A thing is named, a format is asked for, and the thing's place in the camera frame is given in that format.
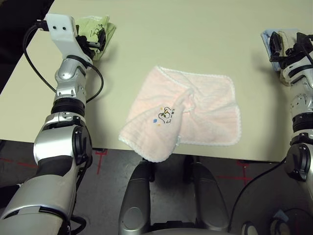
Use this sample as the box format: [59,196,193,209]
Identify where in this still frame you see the light blue folded towel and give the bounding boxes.
[261,29,284,72]

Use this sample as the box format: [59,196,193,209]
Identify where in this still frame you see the grey robot pelvis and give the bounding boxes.
[139,220,235,235]

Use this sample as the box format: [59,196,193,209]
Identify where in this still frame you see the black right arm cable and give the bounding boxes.
[229,33,313,231]

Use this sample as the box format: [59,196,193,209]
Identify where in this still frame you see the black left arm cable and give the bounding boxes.
[22,21,105,103]

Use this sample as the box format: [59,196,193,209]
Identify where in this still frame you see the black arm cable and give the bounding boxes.
[229,33,313,231]
[22,21,105,103]

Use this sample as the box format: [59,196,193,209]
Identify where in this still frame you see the pink terry towel duck embroidery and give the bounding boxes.
[118,65,242,163]

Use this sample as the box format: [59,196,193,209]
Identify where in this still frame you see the black round floor base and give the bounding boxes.
[268,208,313,235]

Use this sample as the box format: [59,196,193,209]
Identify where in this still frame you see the beige folded towel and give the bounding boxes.
[277,28,299,86]

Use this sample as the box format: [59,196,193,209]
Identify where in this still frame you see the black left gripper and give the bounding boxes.
[75,24,108,58]

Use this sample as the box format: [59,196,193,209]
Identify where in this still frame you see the grey white sneaker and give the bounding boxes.
[270,217,291,235]
[241,221,258,235]

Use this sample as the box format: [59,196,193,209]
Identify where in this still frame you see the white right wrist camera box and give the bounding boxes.
[280,57,313,88]

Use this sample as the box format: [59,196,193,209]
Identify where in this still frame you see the green folded towel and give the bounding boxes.
[74,15,118,61]

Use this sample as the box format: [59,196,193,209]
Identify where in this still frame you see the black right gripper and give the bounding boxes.
[269,31,313,71]

